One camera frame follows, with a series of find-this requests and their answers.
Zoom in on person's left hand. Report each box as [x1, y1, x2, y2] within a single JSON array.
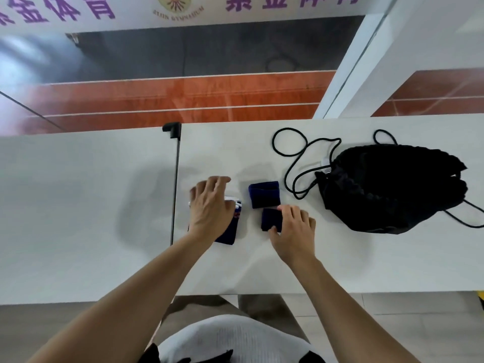
[[189, 176, 237, 245]]

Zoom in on person's right hand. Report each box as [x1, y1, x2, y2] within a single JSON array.
[[268, 205, 317, 267]]

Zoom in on plain navy wristband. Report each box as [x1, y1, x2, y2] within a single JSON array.
[[261, 208, 284, 233], [248, 181, 281, 209]]

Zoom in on person's left forearm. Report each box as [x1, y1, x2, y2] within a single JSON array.
[[27, 230, 216, 363]]

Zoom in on person's right forearm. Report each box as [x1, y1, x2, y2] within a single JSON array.
[[289, 255, 421, 363]]

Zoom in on white shirt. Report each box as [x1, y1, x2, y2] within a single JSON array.
[[157, 315, 326, 363]]

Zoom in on white banner with purple lettering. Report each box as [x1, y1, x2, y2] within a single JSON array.
[[0, 0, 398, 35]]

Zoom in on black drawstring bag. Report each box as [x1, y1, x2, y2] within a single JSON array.
[[315, 144, 469, 235]]

